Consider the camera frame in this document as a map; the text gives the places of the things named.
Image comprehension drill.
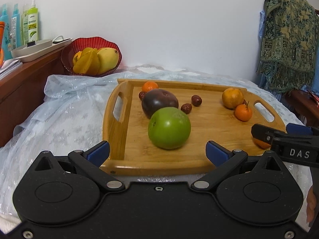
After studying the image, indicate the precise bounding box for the yellow mango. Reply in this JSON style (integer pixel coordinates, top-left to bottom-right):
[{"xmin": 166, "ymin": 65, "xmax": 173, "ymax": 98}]
[{"xmin": 97, "ymin": 47, "xmax": 119, "ymax": 75}]

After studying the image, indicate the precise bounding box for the green apple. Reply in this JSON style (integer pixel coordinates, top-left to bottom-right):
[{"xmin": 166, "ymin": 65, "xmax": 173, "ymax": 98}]
[{"xmin": 148, "ymin": 107, "xmax": 192, "ymax": 150}]

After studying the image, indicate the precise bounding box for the green patterned fringed scarf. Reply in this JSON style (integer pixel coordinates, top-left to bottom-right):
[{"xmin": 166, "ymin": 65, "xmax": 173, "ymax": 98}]
[{"xmin": 257, "ymin": 0, "xmax": 319, "ymax": 94}]

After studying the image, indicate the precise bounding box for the dark purple plum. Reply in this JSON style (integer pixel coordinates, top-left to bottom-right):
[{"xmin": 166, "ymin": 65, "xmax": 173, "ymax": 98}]
[{"xmin": 141, "ymin": 89, "xmax": 179, "ymax": 120}]

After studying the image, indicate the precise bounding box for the mandarin with stem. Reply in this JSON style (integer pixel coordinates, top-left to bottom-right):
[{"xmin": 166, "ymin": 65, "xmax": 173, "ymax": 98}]
[{"xmin": 235, "ymin": 103, "xmax": 253, "ymax": 122}]

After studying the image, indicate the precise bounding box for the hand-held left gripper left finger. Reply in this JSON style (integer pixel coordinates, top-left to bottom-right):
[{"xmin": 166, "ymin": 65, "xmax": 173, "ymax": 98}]
[{"xmin": 26, "ymin": 141, "xmax": 125, "ymax": 193}]

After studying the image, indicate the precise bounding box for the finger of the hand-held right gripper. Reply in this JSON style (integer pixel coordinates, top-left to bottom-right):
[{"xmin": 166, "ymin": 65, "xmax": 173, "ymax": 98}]
[
  {"xmin": 251, "ymin": 124, "xmax": 278, "ymax": 145},
  {"xmin": 286, "ymin": 123, "xmax": 313, "ymax": 136}
]

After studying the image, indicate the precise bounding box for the green label bottle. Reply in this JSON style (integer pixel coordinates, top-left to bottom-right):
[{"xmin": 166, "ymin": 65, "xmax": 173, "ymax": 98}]
[{"xmin": 25, "ymin": 0, "xmax": 40, "ymax": 43}]

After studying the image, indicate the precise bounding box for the round orange mandarin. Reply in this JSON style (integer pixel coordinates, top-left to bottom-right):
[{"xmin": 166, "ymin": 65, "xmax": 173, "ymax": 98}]
[{"xmin": 253, "ymin": 137, "xmax": 272, "ymax": 150}]

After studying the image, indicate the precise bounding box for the wooden cabinet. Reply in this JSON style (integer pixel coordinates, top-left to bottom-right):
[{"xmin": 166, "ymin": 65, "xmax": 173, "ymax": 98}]
[{"xmin": 0, "ymin": 46, "xmax": 73, "ymax": 148}]

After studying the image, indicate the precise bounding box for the stack of papers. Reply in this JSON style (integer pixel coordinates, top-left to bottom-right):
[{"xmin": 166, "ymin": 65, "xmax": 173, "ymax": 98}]
[{"xmin": 0, "ymin": 59, "xmax": 24, "ymax": 76}]

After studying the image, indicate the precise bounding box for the red glass bowl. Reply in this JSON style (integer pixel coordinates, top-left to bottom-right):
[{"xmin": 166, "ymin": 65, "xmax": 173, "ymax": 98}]
[{"xmin": 61, "ymin": 37, "xmax": 123, "ymax": 77}]

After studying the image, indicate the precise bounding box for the orange plastic tool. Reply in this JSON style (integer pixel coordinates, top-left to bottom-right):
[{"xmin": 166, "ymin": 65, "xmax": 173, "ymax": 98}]
[{"xmin": 0, "ymin": 21, "xmax": 6, "ymax": 61}]

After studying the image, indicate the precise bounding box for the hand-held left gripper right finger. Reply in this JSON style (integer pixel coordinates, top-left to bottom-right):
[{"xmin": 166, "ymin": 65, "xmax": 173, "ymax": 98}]
[{"xmin": 191, "ymin": 141, "xmax": 292, "ymax": 192}]

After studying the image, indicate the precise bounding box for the small tangerine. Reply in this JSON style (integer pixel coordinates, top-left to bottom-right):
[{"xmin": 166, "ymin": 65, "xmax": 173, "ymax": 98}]
[{"xmin": 142, "ymin": 81, "xmax": 159, "ymax": 93}]

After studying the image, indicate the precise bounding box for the wooden serving tray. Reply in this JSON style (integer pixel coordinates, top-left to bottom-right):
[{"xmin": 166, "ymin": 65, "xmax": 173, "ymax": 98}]
[{"xmin": 102, "ymin": 78, "xmax": 287, "ymax": 176}]

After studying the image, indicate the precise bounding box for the teal spray bottle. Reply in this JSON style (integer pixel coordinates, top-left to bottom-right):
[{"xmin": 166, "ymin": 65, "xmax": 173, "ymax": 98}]
[
  {"xmin": 10, "ymin": 4, "xmax": 23, "ymax": 50},
  {"xmin": 0, "ymin": 4, "xmax": 11, "ymax": 60}
]

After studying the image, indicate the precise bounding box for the person's right forearm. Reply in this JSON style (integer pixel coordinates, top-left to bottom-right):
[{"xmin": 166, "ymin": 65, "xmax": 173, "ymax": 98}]
[{"xmin": 306, "ymin": 166, "xmax": 319, "ymax": 232}]

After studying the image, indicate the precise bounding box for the white towel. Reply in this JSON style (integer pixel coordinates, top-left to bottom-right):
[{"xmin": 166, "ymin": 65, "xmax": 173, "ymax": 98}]
[{"xmin": 0, "ymin": 210, "xmax": 22, "ymax": 239}]

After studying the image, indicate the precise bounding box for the white oval tray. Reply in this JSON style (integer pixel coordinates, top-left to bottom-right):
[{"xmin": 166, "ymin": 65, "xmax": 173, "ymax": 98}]
[{"xmin": 11, "ymin": 38, "xmax": 73, "ymax": 63}]

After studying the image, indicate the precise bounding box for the large yellowish orange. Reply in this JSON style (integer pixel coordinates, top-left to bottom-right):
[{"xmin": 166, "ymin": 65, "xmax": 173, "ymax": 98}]
[{"xmin": 222, "ymin": 88, "xmax": 244, "ymax": 110}]

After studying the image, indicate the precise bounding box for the yellow starfruit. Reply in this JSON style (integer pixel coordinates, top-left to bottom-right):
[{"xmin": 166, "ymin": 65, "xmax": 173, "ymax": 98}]
[{"xmin": 73, "ymin": 48, "xmax": 101, "ymax": 76}]

